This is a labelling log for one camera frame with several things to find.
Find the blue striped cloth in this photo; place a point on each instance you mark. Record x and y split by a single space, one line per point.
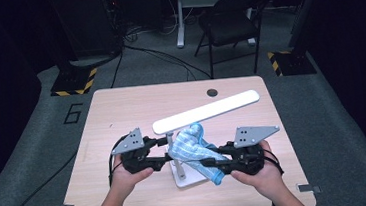
188 146

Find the dark cabinet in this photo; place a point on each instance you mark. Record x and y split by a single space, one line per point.
87 24

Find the black table grommet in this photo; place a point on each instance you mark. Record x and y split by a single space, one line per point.
212 92

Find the black stand with hazard stripes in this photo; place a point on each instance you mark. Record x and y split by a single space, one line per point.
296 63
72 81

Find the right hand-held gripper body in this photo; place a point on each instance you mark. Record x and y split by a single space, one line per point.
250 135

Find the person's left hand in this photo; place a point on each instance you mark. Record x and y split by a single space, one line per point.
127 179

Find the white desk frame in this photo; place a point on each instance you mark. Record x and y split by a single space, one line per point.
181 33

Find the black folding chair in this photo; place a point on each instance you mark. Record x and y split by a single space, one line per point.
227 22

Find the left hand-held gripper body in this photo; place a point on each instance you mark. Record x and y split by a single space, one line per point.
131 143

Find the white desk lamp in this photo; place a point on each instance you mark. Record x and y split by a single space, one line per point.
205 111

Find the person's right hand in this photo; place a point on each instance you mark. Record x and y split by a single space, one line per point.
268 182

